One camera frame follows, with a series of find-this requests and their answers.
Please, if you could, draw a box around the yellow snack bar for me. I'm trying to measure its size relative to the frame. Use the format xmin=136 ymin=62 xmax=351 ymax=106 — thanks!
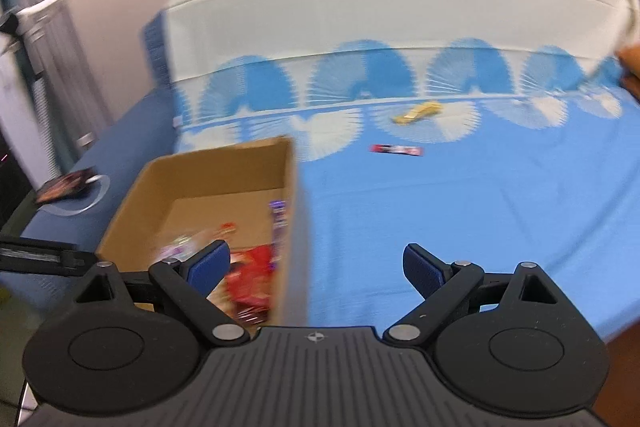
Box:
xmin=392 ymin=101 xmax=444 ymax=126

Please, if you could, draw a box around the small red candy bar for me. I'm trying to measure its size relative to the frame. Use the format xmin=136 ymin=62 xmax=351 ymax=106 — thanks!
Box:
xmin=218 ymin=222 xmax=236 ymax=239

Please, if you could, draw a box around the red snack pouch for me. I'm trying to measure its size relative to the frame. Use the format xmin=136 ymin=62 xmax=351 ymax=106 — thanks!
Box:
xmin=224 ymin=245 xmax=274 ymax=325

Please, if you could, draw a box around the grey curtain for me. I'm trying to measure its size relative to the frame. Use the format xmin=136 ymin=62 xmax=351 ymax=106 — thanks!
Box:
xmin=1 ymin=0 xmax=113 ymax=172

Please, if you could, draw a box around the white charging cable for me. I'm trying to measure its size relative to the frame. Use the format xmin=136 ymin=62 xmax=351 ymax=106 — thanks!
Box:
xmin=46 ymin=173 xmax=112 ymax=217

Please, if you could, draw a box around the red black snack bar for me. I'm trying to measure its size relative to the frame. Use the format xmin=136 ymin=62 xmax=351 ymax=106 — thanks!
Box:
xmin=370 ymin=144 xmax=423 ymax=157

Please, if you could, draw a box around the purple chocolate bar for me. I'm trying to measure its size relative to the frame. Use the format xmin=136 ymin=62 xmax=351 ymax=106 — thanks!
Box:
xmin=269 ymin=199 xmax=288 ymax=271

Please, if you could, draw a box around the clear candy bag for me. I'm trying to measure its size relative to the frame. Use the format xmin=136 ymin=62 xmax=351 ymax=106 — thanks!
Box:
xmin=154 ymin=228 xmax=219 ymax=262

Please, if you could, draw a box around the garment steamer head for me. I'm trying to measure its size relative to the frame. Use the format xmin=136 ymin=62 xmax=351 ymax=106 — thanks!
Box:
xmin=1 ymin=0 xmax=67 ymax=54

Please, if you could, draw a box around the blue white patterned sheet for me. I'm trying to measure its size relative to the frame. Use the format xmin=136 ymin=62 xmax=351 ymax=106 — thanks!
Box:
xmin=160 ymin=0 xmax=639 ymax=337

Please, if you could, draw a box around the black smartphone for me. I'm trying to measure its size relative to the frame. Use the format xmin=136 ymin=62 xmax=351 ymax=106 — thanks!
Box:
xmin=35 ymin=168 xmax=96 ymax=206

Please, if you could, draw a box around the orange cushion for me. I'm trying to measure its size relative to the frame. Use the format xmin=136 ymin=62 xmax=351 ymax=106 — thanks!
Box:
xmin=616 ymin=43 xmax=640 ymax=102

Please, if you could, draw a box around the open cardboard box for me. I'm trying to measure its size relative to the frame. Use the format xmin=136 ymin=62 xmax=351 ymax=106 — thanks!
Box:
xmin=98 ymin=136 xmax=310 ymax=326

